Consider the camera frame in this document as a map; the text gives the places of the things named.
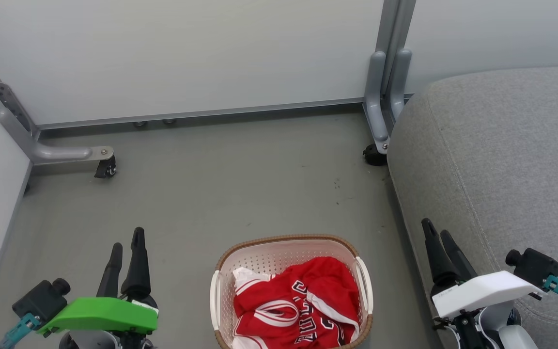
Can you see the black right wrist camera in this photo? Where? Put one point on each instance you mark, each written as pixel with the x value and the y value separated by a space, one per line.
pixel 533 266

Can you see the grey fabric sofa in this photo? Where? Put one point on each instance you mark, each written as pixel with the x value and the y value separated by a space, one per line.
pixel 502 160

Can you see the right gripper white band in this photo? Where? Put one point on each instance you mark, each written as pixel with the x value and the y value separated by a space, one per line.
pixel 482 291

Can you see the black caster wheel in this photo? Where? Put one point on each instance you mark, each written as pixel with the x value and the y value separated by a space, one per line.
pixel 106 168
pixel 374 156

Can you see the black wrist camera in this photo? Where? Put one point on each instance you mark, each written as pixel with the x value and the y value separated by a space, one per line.
pixel 533 266
pixel 39 300

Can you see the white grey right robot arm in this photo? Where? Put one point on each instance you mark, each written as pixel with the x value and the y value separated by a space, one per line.
pixel 511 337

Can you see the round grey levelling foot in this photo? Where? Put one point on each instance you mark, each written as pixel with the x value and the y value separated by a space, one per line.
pixel 139 124

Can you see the red Bulls basketball jersey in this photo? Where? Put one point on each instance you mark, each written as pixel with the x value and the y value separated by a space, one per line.
pixel 269 315

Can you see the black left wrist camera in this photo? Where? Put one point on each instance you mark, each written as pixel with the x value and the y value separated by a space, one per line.
pixel 39 300

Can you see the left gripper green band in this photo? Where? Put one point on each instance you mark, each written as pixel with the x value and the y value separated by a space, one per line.
pixel 104 315

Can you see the red shorts with white stripe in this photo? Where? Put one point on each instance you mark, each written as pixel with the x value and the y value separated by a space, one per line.
pixel 328 278

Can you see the white perforated laundry basket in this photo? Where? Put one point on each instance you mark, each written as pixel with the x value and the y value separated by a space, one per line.
pixel 269 254

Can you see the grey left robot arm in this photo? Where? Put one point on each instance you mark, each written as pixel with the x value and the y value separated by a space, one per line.
pixel 90 341

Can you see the grey partition bottom rail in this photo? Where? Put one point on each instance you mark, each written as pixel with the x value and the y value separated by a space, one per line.
pixel 201 115

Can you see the grey partition frame foot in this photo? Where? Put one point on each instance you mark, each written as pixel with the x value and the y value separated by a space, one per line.
pixel 383 87
pixel 41 150

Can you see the teal left camera connector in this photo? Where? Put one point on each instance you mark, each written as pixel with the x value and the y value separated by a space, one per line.
pixel 17 332

